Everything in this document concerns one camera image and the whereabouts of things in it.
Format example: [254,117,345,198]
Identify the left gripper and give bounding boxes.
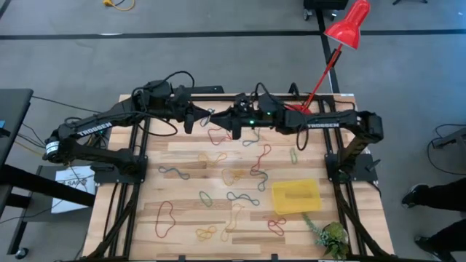
[170,103,213,135]

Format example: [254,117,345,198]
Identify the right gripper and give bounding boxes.
[210,107,258,140]

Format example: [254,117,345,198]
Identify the long red rubber band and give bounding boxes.
[250,143,273,174]

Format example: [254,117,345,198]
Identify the yellow plastic bin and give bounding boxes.
[271,178,323,216]

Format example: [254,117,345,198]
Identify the large red rubber band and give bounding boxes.
[154,199,177,239]

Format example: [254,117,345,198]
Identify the long black power strip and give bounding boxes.
[181,84,225,95]

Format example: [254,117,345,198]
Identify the red desk lamp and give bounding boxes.
[283,0,372,116]

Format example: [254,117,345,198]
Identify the black wheeled cart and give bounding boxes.
[302,0,351,22]

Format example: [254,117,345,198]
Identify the artificial potted green plant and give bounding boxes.
[301,213,350,261]

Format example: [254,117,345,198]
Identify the white paper sheet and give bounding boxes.
[50,165,97,215]

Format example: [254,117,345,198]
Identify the black desk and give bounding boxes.
[0,88,97,260]

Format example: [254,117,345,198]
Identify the person's shoe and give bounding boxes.
[414,235,448,262]
[401,183,430,209]

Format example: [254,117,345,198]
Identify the grey stand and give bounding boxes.
[432,126,466,149]

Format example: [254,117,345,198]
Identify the person's leg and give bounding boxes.
[431,217,466,254]
[418,177,466,213]

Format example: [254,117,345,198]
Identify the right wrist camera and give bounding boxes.
[234,92,253,110]

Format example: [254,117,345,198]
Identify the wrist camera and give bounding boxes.
[173,85,193,106]
[234,92,253,110]

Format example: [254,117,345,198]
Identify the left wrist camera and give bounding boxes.
[173,85,193,106]

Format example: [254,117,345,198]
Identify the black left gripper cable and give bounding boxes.
[131,110,179,138]

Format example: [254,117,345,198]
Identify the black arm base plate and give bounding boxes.
[90,155,149,184]
[324,152,380,183]

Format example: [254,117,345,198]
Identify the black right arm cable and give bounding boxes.
[333,100,357,111]

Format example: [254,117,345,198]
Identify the black floor cable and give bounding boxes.
[426,123,466,176]
[31,95,116,116]

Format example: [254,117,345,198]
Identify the yellow extension cord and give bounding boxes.
[102,0,136,12]

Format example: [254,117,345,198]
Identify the yellow floor cable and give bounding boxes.
[14,140,44,158]

